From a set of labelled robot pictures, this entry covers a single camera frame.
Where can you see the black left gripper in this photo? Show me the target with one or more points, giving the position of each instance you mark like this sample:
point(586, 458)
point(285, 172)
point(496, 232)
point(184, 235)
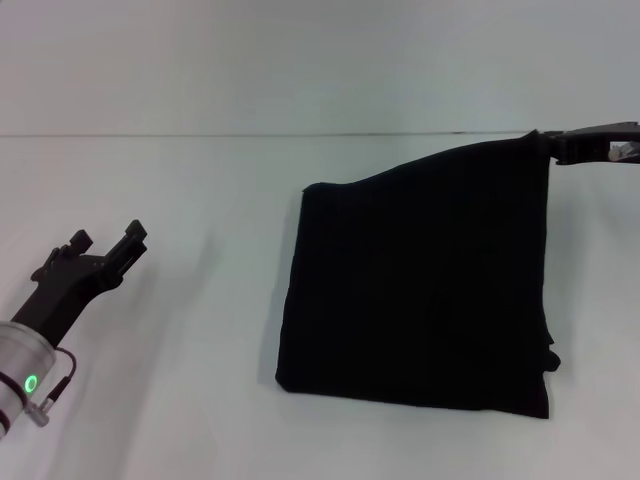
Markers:
point(60, 290)

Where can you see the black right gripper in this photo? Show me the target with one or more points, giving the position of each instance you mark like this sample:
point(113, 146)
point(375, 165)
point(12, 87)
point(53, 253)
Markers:
point(595, 142)

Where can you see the black t-shirt with FREE print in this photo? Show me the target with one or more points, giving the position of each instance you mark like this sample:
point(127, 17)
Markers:
point(420, 280)

